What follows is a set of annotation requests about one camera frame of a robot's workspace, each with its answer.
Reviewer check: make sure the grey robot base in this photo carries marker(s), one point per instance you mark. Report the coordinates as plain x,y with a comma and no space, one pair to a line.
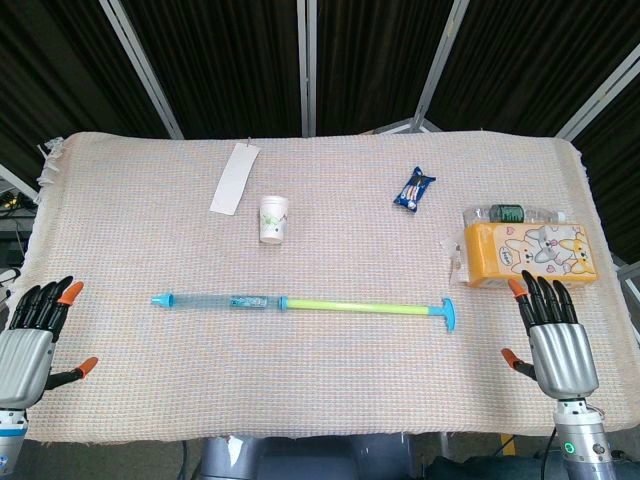
310,457

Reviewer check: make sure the beige woven tablecloth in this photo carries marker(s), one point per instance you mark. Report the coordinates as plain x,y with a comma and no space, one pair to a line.
320,280

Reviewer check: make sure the clear plastic wrapper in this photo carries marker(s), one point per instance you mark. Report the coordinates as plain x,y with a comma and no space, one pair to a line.
456,257

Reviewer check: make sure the folding screen with metal frame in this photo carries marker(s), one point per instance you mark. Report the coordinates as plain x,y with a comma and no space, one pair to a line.
320,65

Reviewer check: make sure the blue cookie snack packet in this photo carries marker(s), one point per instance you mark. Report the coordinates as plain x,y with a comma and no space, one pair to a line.
413,191

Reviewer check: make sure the white paper strip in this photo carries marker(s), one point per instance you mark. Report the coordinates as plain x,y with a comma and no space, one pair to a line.
234,177

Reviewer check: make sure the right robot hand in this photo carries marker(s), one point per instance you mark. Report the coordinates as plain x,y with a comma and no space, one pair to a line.
562,357

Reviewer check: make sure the white paper cup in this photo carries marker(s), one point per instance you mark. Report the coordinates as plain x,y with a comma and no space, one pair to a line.
273,219

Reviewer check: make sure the blue green water pump toy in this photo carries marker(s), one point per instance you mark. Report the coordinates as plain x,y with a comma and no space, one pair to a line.
300,303

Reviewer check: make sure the orange corgi tissue pack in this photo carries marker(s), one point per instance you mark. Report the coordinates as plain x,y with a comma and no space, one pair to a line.
530,254

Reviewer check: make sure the clear plastic water bottle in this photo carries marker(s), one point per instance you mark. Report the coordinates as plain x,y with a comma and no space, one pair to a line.
515,213

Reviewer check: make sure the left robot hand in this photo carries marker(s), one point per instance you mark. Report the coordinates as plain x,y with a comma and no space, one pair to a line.
27,345

